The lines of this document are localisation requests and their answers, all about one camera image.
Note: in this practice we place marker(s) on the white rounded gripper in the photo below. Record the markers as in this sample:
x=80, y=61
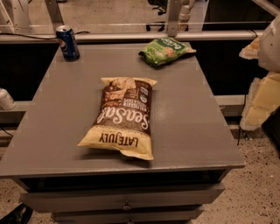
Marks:
x=270, y=49

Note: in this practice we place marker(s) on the brown Late July chip bag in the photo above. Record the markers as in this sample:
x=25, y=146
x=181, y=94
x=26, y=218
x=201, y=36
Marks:
x=123, y=123

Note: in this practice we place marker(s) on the green snack bag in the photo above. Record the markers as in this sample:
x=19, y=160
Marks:
x=161, y=51

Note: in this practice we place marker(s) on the grey drawer cabinet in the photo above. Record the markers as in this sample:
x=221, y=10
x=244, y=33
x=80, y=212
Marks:
x=191, y=142

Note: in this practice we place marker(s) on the top grey drawer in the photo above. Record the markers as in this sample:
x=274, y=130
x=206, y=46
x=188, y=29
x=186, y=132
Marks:
x=126, y=198

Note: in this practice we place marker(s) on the grey drawer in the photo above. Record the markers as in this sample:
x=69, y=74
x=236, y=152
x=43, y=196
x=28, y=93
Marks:
x=136, y=215
x=126, y=198

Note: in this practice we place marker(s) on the lower grey drawer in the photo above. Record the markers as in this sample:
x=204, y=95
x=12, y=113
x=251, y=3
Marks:
x=136, y=215

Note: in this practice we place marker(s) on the blue Pepsi can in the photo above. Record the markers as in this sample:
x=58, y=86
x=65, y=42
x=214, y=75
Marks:
x=67, y=42

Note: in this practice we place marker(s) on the white bottle at left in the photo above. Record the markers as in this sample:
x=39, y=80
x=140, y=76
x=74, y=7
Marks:
x=6, y=101

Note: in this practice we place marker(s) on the black shoe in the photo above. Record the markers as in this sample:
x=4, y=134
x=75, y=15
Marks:
x=20, y=215

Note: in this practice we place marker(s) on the metal railing frame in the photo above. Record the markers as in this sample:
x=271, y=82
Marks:
x=124, y=19

